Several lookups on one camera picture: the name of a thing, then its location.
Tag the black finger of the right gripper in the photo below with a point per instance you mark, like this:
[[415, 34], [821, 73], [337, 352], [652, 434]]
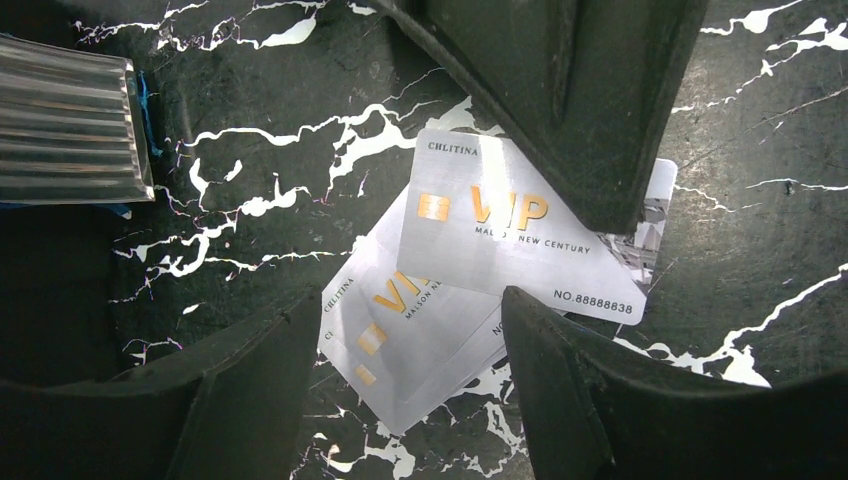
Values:
[[584, 88]]

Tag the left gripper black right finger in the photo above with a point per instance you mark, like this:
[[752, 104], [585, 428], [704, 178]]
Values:
[[592, 409]]

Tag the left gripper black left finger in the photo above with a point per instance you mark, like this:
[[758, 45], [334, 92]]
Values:
[[226, 407]]

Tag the silver VIP card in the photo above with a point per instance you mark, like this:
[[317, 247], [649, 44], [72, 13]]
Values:
[[479, 216]]

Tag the silver credit card stack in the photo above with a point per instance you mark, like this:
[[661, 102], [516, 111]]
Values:
[[405, 344]]

